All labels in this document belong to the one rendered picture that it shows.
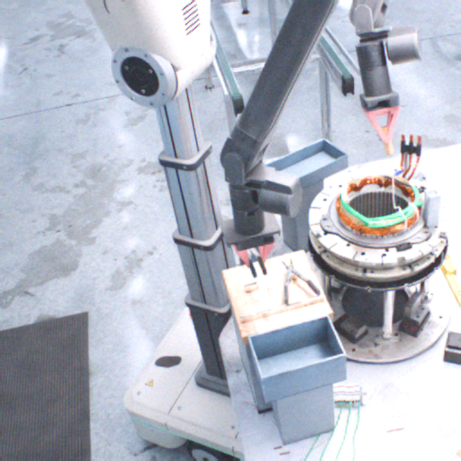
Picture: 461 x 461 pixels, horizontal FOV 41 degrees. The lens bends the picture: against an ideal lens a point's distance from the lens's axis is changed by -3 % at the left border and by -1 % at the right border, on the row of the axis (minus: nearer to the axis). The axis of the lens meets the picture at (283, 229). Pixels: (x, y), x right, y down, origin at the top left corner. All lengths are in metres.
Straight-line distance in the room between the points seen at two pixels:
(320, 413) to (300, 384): 0.15
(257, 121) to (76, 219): 2.53
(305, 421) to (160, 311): 1.54
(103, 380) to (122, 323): 0.30
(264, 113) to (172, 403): 1.38
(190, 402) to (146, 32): 1.29
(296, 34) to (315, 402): 0.75
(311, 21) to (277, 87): 0.12
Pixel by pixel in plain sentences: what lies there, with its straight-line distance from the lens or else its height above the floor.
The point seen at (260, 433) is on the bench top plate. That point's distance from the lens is 1.47.
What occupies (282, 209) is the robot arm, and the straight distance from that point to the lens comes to 1.07.
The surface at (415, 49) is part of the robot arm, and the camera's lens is 1.25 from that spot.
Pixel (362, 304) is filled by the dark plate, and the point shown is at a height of 0.78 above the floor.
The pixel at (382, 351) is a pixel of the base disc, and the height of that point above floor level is 0.80.
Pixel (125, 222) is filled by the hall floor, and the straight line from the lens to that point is 3.34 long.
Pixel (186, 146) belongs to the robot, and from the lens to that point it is 1.53.
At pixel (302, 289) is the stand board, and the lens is 1.33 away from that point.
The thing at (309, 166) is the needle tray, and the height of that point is 1.02.
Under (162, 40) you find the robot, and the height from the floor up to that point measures 1.52.
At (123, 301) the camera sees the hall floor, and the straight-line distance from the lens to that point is 2.92.
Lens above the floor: 2.03
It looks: 41 degrees down
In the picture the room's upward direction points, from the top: 6 degrees counter-clockwise
